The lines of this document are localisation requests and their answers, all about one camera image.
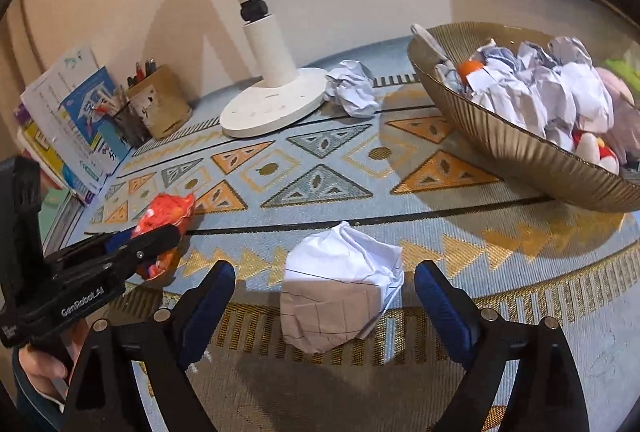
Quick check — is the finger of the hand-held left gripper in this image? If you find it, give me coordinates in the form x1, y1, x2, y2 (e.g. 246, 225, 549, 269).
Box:
47, 225, 181, 285
60, 227, 140, 259

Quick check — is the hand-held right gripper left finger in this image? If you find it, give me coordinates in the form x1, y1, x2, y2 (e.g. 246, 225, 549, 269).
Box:
62, 259, 237, 432

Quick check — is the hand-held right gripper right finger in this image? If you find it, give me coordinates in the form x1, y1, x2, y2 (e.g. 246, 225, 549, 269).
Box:
414, 259, 591, 432

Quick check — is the orange snack wrapper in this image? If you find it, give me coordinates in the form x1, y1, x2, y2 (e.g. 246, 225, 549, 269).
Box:
131, 192, 196, 281

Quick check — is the white paper sheet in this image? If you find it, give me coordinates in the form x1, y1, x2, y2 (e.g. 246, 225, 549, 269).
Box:
279, 221, 405, 355
325, 61, 381, 119

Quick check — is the ribbed glass bowl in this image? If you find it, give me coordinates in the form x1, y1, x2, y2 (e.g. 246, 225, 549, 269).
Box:
406, 22, 640, 213

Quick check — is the pile of papers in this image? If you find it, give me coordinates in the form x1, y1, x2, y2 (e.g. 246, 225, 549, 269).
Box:
435, 36, 615, 153

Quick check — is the orange ball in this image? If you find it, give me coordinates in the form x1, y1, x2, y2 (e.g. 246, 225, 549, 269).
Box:
457, 59, 486, 86

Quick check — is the pink plush toy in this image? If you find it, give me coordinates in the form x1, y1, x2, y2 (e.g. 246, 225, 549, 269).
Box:
595, 66, 640, 163

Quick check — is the person's left forearm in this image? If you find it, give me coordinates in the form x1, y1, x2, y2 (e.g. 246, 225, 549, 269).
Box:
10, 347, 68, 432

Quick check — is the person's left hand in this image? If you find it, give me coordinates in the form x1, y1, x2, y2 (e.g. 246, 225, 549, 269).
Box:
19, 321, 90, 399

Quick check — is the teal folder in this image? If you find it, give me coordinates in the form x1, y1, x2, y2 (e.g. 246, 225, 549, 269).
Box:
42, 189, 88, 253

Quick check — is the clear pen cup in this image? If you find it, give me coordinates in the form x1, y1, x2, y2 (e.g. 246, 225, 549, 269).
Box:
95, 85, 151, 148

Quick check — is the yellow purple book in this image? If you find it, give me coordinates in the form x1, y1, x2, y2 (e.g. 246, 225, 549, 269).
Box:
15, 105, 108, 208

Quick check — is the brown pen holder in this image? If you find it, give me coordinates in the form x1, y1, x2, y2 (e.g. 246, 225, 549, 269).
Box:
125, 64, 193, 140

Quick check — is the blue cover book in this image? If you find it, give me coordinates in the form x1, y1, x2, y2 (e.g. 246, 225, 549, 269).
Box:
59, 66, 132, 177

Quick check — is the stack of books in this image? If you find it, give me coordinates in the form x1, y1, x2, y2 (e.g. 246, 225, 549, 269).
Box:
21, 45, 118, 193

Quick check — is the patterned woven rug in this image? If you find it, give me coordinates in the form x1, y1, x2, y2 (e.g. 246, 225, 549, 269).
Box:
42, 37, 640, 432

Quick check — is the pale green plush toy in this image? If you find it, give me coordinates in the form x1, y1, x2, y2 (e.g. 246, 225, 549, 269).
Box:
604, 54, 640, 78

